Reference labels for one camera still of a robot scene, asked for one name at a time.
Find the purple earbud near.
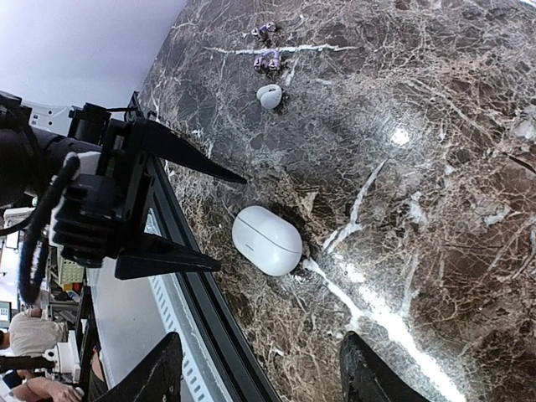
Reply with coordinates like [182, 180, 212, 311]
[253, 49, 281, 74]

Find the white slotted cable duct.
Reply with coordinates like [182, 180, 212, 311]
[149, 274, 213, 401]

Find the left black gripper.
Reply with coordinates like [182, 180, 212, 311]
[51, 118, 247, 280]

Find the purple earbud far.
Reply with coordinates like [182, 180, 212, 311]
[250, 21, 277, 41]

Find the black front rail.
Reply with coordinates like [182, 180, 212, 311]
[129, 91, 281, 402]

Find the person in beige shirt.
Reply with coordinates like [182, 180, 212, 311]
[2, 307, 69, 357]

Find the purple earbud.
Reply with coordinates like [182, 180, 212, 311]
[253, 49, 281, 74]
[250, 21, 277, 41]

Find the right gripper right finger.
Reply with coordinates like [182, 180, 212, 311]
[339, 331, 428, 402]

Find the white earbud charging case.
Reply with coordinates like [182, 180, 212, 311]
[231, 205, 302, 277]

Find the white earbud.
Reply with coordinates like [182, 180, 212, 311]
[256, 84, 282, 110]

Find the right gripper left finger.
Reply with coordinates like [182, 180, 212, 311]
[96, 332, 183, 402]

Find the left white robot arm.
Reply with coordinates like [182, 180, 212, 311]
[1, 95, 242, 285]

